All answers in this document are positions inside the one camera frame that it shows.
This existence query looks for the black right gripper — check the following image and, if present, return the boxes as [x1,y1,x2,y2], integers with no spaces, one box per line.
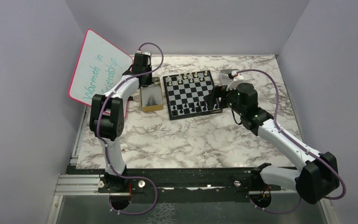
[204,82,245,116]

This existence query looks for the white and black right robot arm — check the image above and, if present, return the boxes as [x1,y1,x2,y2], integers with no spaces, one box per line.
[204,83,340,204]

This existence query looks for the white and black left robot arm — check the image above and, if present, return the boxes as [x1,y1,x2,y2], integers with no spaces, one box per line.
[89,50,151,192]

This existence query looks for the silver metal tin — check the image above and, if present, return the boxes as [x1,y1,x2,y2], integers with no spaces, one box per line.
[219,69,239,86]

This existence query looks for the black and white chessboard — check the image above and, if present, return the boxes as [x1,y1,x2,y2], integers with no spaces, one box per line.
[163,70,222,120]

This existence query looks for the pink framed whiteboard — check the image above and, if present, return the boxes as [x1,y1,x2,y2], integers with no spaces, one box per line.
[68,29,133,106]

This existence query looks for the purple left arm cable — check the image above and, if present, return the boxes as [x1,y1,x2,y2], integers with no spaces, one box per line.
[96,42,164,217]

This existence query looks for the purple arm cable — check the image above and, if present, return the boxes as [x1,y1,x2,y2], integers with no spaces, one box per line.
[96,42,164,217]
[231,69,347,215]

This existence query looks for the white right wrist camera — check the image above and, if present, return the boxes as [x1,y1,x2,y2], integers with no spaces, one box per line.
[227,70,244,91]

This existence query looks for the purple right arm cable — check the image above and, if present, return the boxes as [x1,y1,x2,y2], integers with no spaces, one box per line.
[231,69,347,215]

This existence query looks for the aluminium extrusion rail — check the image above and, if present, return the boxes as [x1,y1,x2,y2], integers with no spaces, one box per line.
[54,175,100,196]

